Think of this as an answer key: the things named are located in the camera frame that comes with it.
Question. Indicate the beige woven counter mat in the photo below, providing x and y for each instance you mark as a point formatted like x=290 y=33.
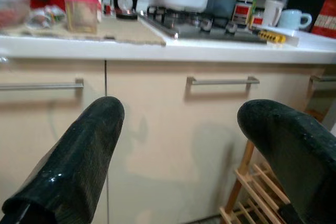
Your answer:
x=123 y=32

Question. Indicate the clear plastic food container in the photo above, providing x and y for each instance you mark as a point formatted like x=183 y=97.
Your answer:
x=13 y=9

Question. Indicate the pink lid clear container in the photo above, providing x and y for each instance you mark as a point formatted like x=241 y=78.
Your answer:
x=81 y=16

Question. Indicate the cream mug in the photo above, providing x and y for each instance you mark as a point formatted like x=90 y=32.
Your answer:
x=271 y=11

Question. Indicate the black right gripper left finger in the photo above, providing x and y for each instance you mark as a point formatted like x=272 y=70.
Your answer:
x=78 y=155

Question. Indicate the steel gas stove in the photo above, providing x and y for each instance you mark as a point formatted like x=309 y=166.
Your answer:
x=189 y=31

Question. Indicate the red box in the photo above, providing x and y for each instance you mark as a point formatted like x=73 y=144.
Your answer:
x=326 y=16

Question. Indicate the small red label jar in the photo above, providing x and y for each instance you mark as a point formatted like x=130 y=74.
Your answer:
x=257 y=20

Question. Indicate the pale blue mug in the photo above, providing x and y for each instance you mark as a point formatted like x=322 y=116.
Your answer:
x=291 y=19

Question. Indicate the wooden slatted rack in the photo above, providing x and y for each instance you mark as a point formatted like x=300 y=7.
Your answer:
x=239 y=176

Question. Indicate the large red label jar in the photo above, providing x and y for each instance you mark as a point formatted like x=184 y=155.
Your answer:
x=241 y=12

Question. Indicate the silver stove knob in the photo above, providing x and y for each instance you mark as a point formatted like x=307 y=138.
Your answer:
x=206 y=24
x=231 y=28

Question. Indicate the cream cabinet door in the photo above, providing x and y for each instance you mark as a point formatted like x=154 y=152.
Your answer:
x=183 y=134
x=39 y=119
x=319 y=98

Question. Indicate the crinkled clear wrapper packet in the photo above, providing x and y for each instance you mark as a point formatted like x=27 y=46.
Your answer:
x=47 y=15

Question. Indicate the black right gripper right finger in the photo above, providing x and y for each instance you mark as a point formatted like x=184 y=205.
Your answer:
x=302 y=161

